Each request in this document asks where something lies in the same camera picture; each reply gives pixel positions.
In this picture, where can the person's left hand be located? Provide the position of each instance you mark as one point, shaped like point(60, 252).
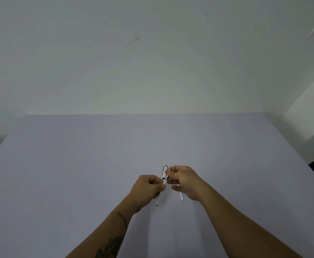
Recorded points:
point(143, 192)

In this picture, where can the person's right hand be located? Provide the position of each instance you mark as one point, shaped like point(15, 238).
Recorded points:
point(191, 184)

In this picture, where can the white pen body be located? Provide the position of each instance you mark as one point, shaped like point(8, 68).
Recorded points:
point(158, 200)

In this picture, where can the white pen cap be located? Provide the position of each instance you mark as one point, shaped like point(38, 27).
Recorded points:
point(164, 171)

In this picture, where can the person's right forearm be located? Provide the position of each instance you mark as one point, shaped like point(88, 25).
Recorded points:
point(245, 231)

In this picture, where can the person's left forearm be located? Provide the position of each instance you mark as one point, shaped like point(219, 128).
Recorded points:
point(103, 236)

